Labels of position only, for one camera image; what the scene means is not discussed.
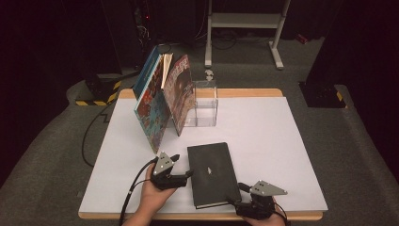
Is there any dark blue picture book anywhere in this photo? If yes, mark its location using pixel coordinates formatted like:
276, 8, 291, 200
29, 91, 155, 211
132, 45, 164, 102

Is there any white metal stand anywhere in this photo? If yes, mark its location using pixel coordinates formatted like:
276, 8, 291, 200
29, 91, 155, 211
204, 0, 292, 71

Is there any purple paperback book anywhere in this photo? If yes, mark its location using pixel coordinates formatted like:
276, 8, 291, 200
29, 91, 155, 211
163, 54, 196, 137

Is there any wooden table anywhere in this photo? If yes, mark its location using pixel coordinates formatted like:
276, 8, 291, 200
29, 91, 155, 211
78, 88, 324, 221

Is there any yellow striped black stand base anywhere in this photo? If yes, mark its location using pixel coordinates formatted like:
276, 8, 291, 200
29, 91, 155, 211
74, 73, 122, 107

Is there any person's right hand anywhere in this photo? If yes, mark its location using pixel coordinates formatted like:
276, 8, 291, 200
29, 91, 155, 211
243, 204, 287, 226

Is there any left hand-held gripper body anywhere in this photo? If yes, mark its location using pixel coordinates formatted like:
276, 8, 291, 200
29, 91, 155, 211
150, 151, 189, 191

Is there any person's left hand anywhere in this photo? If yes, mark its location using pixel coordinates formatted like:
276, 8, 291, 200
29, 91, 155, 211
137, 181, 179, 218

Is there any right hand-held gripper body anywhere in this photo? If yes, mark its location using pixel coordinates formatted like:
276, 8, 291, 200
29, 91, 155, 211
234, 180, 289, 220

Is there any black floor cable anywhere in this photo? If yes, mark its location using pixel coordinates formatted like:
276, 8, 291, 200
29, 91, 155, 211
81, 70, 140, 168

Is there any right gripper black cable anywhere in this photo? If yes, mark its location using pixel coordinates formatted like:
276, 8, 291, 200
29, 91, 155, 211
272, 202, 292, 226

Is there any clear acrylic book rack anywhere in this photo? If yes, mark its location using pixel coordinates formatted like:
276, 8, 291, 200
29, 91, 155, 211
184, 79, 218, 128

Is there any black notebook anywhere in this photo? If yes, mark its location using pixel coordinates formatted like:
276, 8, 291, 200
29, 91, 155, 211
186, 141, 243, 210

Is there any light blue green picture book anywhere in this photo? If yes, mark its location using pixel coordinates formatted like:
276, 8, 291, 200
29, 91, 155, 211
134, 52, 174, 154

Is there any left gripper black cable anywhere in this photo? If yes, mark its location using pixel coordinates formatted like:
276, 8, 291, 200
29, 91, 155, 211
118, 156, 158, 226

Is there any black computer tower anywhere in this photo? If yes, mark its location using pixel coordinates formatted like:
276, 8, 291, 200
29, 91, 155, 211
103, 0, 158, 70

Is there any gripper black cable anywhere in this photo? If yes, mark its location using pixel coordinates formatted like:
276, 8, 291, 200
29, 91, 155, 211
118, 156, 158, 226
272, 202, 292, 226

